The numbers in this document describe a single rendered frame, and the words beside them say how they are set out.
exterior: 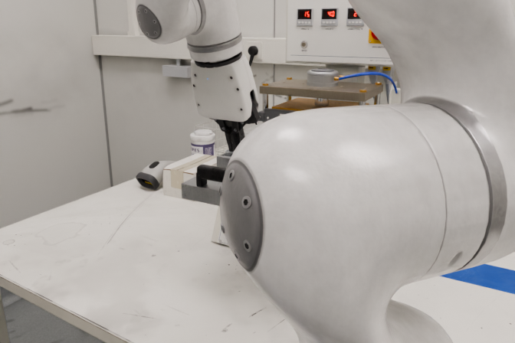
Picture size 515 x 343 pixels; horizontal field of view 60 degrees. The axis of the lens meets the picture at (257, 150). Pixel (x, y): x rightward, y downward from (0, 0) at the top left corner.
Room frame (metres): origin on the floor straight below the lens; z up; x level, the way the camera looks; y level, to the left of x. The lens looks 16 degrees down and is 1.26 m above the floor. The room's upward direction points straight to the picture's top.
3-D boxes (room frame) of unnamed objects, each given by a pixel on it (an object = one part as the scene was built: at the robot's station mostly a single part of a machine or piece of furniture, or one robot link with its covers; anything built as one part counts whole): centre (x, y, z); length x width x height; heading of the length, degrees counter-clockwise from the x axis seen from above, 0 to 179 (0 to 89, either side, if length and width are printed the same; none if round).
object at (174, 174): (1.34, 0.20, 0.80); 0.19 x 0.13 x 0.09; 148
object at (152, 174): (1.41, 0.31, 0.79); 0.20 x 0.08 x 0.08; 148
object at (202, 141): (1.52, 0.19, 0.82); 0.09 x 0.09 x 0.15
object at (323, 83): (1.16, -0.20, 1.08); 0.31 x 0.24 x 0.13; 62
